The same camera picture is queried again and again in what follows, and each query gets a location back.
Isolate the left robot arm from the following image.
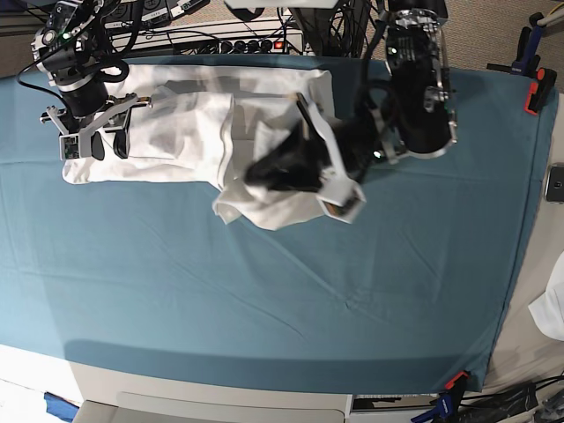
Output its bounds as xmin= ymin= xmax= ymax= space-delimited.
xmin=244 ymin=1 xmax=457 ymax=213

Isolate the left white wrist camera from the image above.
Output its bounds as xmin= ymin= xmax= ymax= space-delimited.
xmin=316 ymin=185 xmax=367 ymax=224

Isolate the teal table cloth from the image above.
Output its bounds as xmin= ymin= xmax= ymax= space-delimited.
xmin=1 ymin=70 xmax=559 ymax=394

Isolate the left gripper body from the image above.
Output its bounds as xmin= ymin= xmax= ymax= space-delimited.
xmin=290 ymin=93 xmax=360 ymax=197

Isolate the grey device at table edge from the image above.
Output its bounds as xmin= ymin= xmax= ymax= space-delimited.
xmin=545 ymin=163 xmax=564 ymax=204

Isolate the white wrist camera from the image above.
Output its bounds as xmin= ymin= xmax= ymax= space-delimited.
xmin=316 ymin=185 xmax=367 ymax=224
xmin=58 ymin=134 xmax=81 ymax=160

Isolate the orange black clamp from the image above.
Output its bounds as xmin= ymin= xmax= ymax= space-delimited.
xmin=524 ymin=68 xmax=557 ymax=115
xmin=444 ymin=370 xmax=470 ymax=390

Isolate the grey plastic bin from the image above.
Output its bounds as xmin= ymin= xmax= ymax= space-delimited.
xmin=74 ymin=392 xmax=345 ymax=422

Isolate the blue cloth on floor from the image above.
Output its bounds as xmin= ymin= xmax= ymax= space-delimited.
xmin=43 ymin=392 xmax=79 ymax=423

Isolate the white T-shirt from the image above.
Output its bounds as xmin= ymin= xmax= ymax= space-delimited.
xmin=63 ymin=64 xmax=334 ymax=230

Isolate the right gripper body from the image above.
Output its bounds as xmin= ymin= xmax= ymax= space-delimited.
xmin=39 ymin=93 xmax=152 ymax=136

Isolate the blue black clamp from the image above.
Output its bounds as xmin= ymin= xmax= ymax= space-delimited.
xmin=486 ymin=12 xmax=545 ymax=78
xmin=411 ymin=388 xmax=464 ymax=423

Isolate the blue black clamp upper right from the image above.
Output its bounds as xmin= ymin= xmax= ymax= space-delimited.
xmin=486 ymin=12 xmax=545 ymax=78

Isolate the orange black clamp upper right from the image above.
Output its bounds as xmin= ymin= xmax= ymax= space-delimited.
xmin=524 ymin=68 xmax=557 ymax=115

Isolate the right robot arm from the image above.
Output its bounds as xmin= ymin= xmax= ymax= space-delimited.
xmin=31 ymin=1 xmax=152 ymax=160

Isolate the white power strip red switch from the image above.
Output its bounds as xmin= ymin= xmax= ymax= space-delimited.
xmin=173 ymin=36 xmax=303 ymax=56

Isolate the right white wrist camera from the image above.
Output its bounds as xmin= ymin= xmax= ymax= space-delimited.
xmin=58 ymin=134 xmax=81 ymax=160

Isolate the white cloth at right edge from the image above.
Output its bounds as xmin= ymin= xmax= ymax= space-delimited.
xmin=528 ymin=254 xmax=564 ymax=341

